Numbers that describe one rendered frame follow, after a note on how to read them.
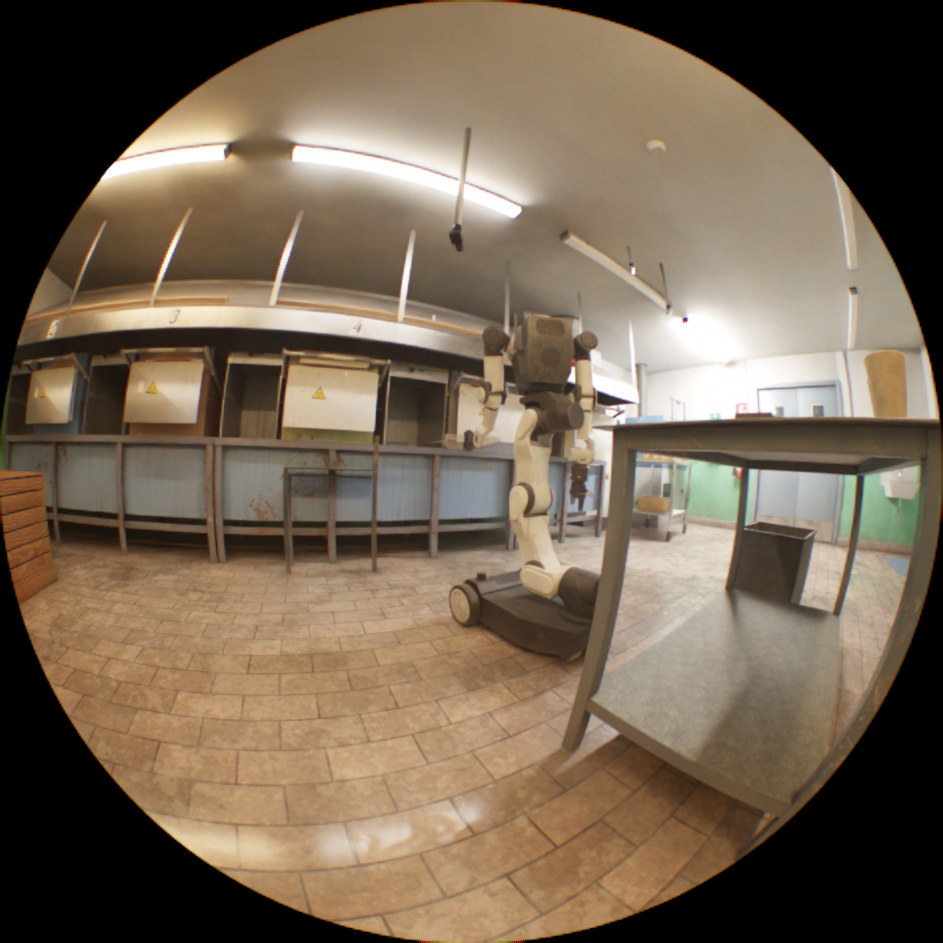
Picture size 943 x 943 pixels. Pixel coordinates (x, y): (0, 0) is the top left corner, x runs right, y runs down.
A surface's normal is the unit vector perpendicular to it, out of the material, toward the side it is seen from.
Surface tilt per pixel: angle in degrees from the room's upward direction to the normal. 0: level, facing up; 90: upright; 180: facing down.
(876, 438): 90
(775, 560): 90
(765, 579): 90
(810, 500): 90
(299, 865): 0
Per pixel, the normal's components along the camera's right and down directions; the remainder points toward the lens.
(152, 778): 0.05, -1.00
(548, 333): 0.06, -0.01
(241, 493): 0.47, 0.05
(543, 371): 0.05, 0.25
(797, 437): -0.88, -0.03
